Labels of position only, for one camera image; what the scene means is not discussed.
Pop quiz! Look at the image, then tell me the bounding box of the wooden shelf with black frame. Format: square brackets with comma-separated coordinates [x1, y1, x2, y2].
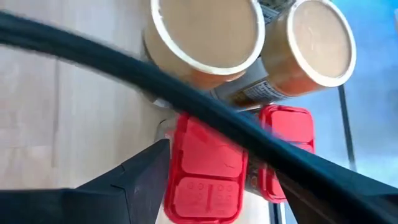
[0, 0, 398, 224]

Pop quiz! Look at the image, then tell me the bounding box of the furikake seasoning glass jar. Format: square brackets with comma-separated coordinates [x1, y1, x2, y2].
[211, 0, 358, 109]
[141, 0, 266, 103]

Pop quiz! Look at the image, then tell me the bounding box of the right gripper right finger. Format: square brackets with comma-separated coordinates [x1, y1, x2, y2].
[277, 172, 388, 224]

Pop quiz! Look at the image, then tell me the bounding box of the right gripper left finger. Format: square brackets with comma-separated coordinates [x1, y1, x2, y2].
[76, 138, 172, 224]

